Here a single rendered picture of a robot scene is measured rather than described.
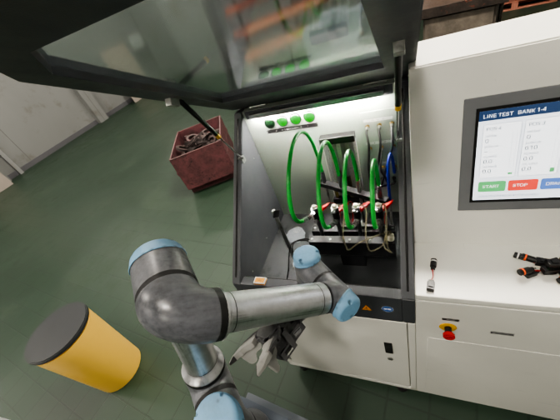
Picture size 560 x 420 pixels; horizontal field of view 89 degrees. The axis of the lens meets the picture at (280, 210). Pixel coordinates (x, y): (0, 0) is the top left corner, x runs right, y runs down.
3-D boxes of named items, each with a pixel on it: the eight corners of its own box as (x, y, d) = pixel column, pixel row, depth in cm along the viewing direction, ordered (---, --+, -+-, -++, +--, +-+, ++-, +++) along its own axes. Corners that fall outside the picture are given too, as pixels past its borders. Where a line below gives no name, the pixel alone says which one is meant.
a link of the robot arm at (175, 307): (149, 323, 40) (371, 290, 68) (140, 275, 48) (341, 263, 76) (137, 382, 44) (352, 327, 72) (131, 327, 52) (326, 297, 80)
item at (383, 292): (253, 303, 129) (240, 284, 119) (257, 295, 132) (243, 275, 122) (402, 322, 104) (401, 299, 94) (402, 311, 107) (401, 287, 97)
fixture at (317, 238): (316, 263, 130) (308, 242, 121) (320, 246, 137) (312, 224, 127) (397, 267, 116) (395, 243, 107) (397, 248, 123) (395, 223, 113)
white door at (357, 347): (292, 363, 172) (250, 305, 130) (292, 359, 174) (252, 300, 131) (410, 388, 146) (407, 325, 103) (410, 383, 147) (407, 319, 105)
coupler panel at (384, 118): (367, 182, 127) (358, 117, 108) (367, 177, 129) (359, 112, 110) (399, 179, 122) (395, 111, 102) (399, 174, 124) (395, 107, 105)
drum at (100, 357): (127, 335, 240) (69, 294, 201) (155, 352, 219) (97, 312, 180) (87, 383, 218) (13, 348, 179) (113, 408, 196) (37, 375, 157)
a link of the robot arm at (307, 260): (333, 261, 74) (335, 288, 80) (309, 238, 82) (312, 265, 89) (308, 275, 71) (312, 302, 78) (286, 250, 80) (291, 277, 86)
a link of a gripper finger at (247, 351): (240, 377, 76) (268, 357, 76) (227, 361, 75) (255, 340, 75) (241, 369, 79) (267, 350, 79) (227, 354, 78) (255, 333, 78)
